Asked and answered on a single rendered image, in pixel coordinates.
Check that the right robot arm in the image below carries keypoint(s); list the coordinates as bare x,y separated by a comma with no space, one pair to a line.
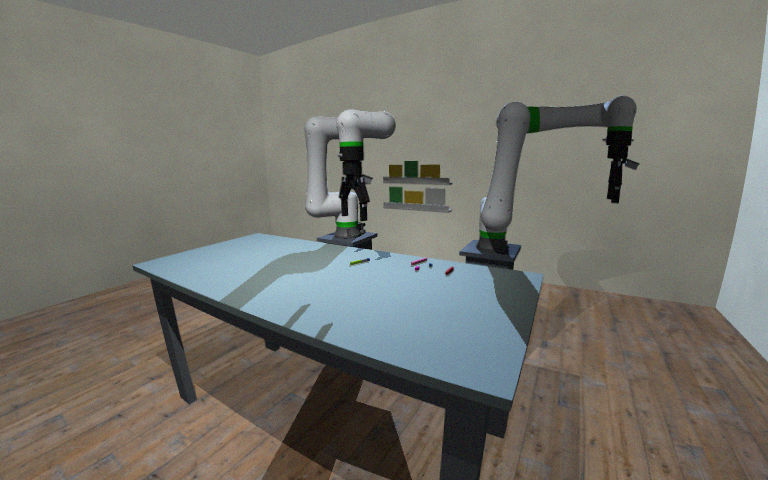
353,126

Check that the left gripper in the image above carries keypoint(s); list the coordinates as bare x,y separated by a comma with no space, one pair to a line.
616,153

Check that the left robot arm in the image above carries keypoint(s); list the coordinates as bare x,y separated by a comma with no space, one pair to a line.
514,120

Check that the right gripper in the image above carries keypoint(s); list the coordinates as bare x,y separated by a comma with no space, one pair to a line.
354,168

